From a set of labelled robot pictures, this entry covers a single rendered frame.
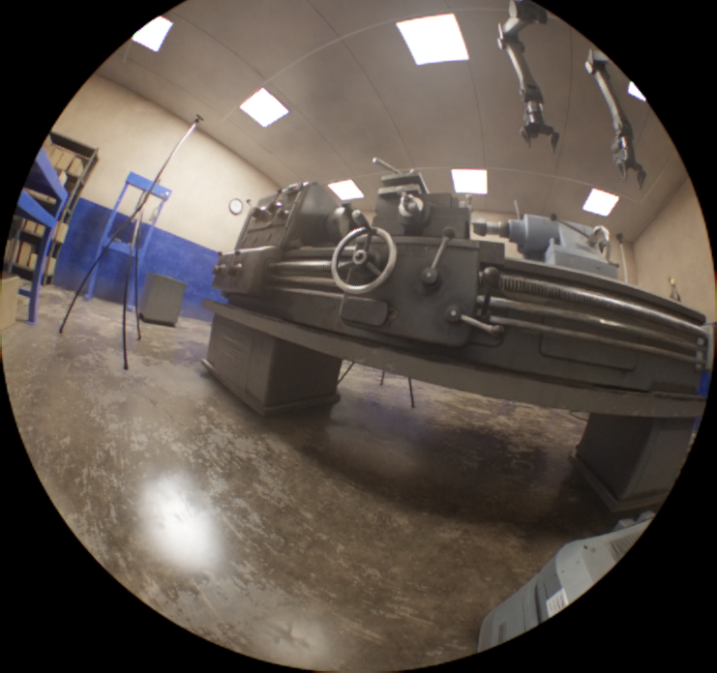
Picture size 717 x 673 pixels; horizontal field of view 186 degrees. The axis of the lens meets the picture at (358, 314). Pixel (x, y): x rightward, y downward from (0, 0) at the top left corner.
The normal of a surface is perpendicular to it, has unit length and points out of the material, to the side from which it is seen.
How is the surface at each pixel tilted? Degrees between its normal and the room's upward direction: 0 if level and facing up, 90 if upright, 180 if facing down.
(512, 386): 90
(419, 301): 90
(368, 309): 90
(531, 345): 90
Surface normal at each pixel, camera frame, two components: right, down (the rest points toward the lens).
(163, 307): 0.90, 0.17
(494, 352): -0.47, -0.18
